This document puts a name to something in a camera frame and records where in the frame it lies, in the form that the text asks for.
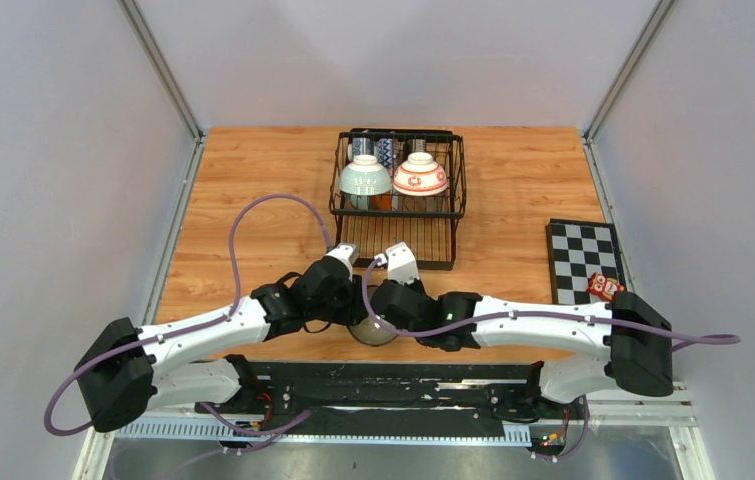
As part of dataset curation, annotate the blue floral glazed bowl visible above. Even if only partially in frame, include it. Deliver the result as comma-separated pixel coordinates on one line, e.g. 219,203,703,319
347,319,397,347

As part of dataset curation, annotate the celadon bowl black rim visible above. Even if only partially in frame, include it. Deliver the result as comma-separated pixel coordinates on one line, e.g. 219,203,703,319
340,154,392,196

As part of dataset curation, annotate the black wire dish rack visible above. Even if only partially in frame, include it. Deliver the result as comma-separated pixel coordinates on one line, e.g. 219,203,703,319
329,127,467,270

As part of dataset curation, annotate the red rimmed bowl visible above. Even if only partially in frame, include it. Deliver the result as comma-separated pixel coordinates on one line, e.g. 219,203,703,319
393,152,448,197

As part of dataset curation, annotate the red white patterned bowl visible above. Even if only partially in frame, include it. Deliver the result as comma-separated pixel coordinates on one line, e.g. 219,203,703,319
374,137,401,170

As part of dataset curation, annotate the celadon bowl brown rim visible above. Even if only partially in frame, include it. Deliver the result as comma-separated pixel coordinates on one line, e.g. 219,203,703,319
345,195,371,210

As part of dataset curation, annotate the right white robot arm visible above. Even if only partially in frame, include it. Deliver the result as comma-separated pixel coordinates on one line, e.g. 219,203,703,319
367,280,673,418

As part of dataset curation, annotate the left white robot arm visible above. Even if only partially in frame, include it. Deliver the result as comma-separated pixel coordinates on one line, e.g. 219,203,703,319
76,255,367,433

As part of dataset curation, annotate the black white checkerboard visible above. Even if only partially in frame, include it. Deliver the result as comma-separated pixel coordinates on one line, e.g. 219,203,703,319
545,218,629,305

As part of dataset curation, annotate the red owl toy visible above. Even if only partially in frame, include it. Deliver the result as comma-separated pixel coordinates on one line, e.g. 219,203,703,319
586,272,626,302

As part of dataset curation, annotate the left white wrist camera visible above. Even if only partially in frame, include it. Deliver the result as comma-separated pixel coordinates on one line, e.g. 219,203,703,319
326,243,359,279

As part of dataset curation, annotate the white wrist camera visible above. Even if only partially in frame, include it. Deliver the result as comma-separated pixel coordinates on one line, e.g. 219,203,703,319
375,242,421,285
326,243,359,279

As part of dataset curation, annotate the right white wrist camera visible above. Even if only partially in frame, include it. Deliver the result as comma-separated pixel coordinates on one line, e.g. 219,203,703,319
375,242,421,285

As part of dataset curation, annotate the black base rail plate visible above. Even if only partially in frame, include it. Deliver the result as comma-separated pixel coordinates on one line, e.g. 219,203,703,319
194,362,585,438

